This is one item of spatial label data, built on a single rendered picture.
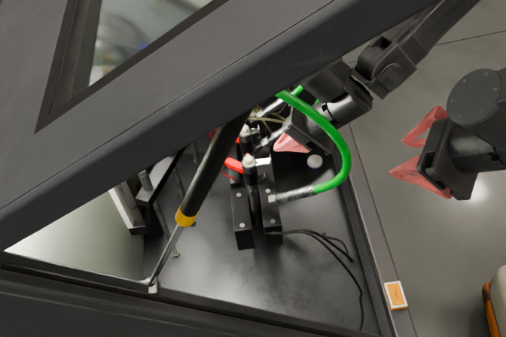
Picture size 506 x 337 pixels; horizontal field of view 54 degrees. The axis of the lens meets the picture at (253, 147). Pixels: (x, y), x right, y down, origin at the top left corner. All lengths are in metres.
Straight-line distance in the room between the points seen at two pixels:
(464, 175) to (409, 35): 0.27
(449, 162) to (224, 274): 0.70
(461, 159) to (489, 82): 0.12
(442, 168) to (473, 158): 0.03
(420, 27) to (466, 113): 0.33
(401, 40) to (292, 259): 0.59
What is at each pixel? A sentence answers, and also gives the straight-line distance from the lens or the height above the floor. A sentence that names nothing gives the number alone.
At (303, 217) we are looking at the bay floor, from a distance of 1.23.
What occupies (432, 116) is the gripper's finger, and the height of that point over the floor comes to 1.43.
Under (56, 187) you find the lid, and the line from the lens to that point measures 0.39.
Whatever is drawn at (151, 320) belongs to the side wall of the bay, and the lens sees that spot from 0.65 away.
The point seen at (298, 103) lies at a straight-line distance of 0.68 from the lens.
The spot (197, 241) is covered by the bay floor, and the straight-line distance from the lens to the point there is 1.23.
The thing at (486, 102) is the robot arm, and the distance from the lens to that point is 0.49.
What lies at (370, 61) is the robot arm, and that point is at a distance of 0.81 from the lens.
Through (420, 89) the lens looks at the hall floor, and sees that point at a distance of 2.79.
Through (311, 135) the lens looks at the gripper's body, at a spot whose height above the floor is 1.24.
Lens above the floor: 1.87
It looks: 49 degrees down
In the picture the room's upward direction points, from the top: 7 degrees counter-clockwise
